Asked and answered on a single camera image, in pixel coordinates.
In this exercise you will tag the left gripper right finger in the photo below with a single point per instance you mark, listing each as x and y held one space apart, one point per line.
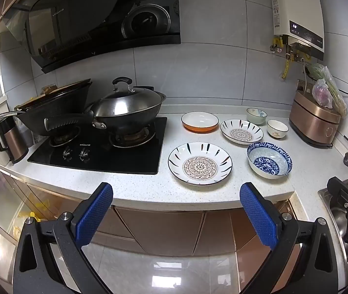
315 269

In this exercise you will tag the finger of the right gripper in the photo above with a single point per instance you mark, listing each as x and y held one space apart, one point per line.
339 194

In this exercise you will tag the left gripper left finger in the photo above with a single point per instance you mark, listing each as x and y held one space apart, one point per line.
35 269

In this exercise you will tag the blue white porcelain bowl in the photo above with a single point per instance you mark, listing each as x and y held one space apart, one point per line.
268 160

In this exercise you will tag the white bowl gold rim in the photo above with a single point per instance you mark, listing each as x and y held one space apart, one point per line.
277 129

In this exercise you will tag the green bowl blue leaf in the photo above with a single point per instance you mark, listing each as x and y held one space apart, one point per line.
256 116

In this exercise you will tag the patterned plate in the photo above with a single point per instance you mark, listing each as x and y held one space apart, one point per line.
200 163
241 132

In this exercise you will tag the patterned plate front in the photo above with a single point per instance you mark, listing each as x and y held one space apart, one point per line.
200 163

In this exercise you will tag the orange rimmed white dish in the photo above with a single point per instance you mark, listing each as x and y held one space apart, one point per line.
200 122

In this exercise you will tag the rose gold rice cooker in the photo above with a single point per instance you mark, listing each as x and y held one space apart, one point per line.
316 125

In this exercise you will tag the plastic bag of vegetables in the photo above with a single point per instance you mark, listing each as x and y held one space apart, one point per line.
325 91

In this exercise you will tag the brown cabinet doors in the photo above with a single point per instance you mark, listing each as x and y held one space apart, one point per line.
155 214

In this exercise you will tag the copper electric kettle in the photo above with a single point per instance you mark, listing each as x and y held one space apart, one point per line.
11 141

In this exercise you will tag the black gas stove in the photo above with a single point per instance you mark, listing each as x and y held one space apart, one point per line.
94 150

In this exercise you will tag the white gas water heater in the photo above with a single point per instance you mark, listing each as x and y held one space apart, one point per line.
299 24

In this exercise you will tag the black wok left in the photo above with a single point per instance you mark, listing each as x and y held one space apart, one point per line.
68 99

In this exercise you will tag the black wok with lid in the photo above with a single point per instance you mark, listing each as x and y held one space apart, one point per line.
126 110

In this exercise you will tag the black range hood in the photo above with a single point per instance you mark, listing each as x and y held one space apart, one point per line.
59 32

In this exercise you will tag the wall power outlet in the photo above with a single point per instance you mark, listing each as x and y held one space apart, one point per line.
303 86

